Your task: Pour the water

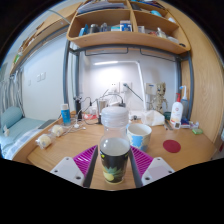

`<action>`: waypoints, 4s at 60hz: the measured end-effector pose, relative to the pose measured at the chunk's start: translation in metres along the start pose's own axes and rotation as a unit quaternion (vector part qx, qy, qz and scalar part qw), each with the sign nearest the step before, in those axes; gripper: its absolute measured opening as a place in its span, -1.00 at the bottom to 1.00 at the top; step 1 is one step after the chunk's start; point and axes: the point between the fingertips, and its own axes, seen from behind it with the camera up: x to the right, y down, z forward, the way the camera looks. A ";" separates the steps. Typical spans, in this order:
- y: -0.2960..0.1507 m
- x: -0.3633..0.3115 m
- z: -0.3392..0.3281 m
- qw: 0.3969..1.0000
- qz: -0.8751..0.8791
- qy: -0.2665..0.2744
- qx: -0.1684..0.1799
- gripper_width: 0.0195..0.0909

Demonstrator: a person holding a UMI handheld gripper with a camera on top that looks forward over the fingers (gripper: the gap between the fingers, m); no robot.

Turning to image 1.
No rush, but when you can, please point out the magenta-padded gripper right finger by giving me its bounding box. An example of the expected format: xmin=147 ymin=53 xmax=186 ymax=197
xmin=128 ymin=145 xmax=176 ymax=188

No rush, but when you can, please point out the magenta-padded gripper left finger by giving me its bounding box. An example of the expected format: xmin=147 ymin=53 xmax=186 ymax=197
xmin=49 ymin=144 xmax=100 ymax=189

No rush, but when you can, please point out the clear bottle with pineapple label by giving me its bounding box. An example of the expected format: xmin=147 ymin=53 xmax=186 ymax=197
xmin=98 ymin=105 xmax=132 ymax=185

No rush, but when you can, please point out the flat round red coaster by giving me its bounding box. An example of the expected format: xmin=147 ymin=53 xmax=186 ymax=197
xmin=162 ymin=139 xmax=182 ymax=154

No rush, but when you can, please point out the white mug with blue print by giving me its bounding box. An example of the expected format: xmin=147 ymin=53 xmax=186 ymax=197
xmin=126 ymin=123 xmax=153 ymax=153

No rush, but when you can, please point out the wrapped round bun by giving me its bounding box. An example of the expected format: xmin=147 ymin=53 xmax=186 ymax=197
xmin=49 ymin=124 xmax=64 ymax=138
xmin=35 ymin=133 xmax=53 ymax=150

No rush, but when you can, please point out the dark flat tablet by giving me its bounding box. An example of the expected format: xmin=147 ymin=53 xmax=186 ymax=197
xmin=37 ymin=118 xmax=57 ymax=130

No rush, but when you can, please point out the white crumpled paper bag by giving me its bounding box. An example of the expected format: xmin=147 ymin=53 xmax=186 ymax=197
xmin=141 ymin=109 xmax=166 ymax=127

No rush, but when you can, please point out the blue tube with white cap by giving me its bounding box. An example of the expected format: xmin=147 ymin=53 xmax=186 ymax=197
xmin=60 ymin=103 xmax=72 ymax=126

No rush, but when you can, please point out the small blue box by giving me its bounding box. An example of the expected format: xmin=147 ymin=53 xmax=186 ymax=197
xmin=179 ymin=118 xmax=191 ymax=129

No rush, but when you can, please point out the bed with light sheet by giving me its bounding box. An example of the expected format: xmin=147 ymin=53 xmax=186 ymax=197
xmin=0 ymin=116 xmax=58 ymax=160

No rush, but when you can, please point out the white pump bottle red top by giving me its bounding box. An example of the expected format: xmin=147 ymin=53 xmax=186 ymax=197
xmin=169 ymin=92 xmax=184 ymax=126

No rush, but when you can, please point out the black upright bottle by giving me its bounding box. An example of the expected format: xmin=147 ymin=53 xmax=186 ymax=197
xmin=74 ymin=96 xmax=83 ymax=121

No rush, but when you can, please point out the light blue pillow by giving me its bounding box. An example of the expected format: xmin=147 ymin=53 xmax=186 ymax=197
xmin=0 ymin=106 xmax=24 ymax=133

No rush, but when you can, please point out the white desk lamp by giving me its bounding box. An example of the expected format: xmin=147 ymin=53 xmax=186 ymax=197
xmin=93 ymin=59 xmax=148 ymax=118

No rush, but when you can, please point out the wooden shelf unit with items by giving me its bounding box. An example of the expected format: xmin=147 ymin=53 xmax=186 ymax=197
xmin=66 ymin=0 xmax=192 ymax=55

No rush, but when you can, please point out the grey metal desk frame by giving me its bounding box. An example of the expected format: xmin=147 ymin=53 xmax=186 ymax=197
xmin=62 ymin=41 xmax=195 ymax=122

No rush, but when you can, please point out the wooden wall shelf with items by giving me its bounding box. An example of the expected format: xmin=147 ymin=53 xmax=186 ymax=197
xmin=9 ymin=13 xmax=73 ymax=76

